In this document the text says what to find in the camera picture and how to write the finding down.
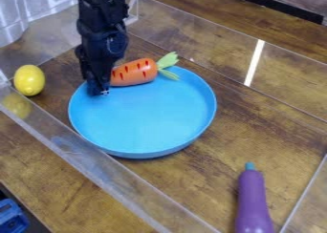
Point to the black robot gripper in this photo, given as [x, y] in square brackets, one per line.
[100, 49]

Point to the yellow toy lemon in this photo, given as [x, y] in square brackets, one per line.
[28, 80]

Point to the blue round tray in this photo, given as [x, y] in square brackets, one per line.
[148, 120]

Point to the orange toy carrot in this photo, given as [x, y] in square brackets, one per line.
[142, 70]

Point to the white sheer curtain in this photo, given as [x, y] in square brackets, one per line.
[18, 12]

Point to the black bar in background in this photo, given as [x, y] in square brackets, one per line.
[290, 10]

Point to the blue plastic object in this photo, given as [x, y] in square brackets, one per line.
[13, 221]

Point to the purple toy eggplant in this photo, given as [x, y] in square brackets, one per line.
[252, 215]

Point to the clear acrylic enclosure wall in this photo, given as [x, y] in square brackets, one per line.
[262, 60]

